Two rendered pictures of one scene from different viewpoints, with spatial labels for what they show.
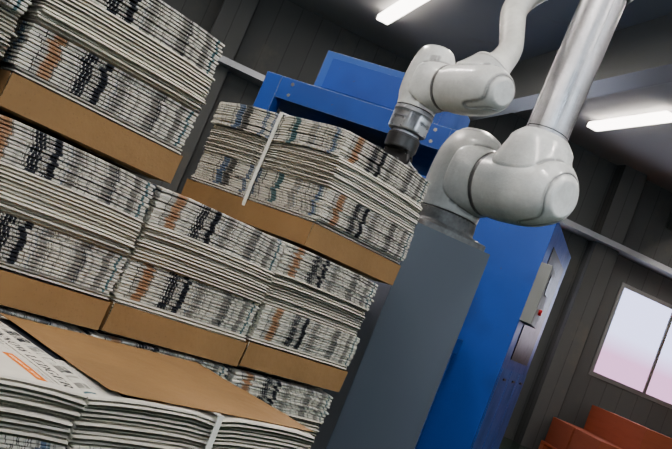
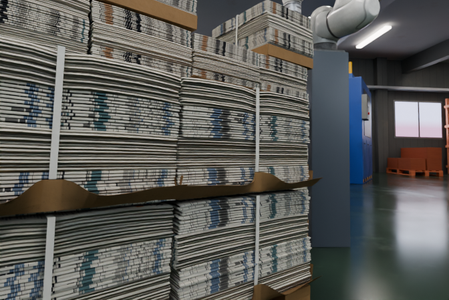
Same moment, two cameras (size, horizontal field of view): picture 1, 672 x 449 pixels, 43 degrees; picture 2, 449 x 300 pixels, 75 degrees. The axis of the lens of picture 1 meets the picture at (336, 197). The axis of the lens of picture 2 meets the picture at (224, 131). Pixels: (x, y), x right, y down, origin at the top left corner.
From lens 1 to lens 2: 50 cm
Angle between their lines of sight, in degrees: 10
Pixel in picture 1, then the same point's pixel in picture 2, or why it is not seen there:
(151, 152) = (182, 15)
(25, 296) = not seen: hidden behind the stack
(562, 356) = (381, 135)
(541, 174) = not seen: outside the picture
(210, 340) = not seen: hidden behind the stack
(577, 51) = not seen: outside the picture
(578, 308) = (380, 115)
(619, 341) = (401, 121)
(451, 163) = (316, 23)
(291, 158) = (248, 27)
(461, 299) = (343, 75)
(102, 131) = (156, 7)
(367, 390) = (319, 125)
